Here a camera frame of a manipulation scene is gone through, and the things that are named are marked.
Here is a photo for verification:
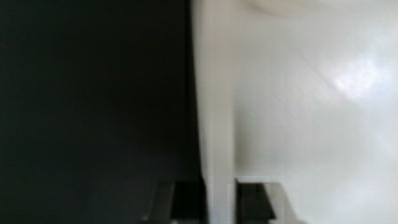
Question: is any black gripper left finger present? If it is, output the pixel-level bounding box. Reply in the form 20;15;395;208
145;181;207;224

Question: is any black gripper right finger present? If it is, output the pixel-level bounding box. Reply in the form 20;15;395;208
237;182;278;224

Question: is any white square table top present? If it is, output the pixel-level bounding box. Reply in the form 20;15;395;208
193;0;398;224

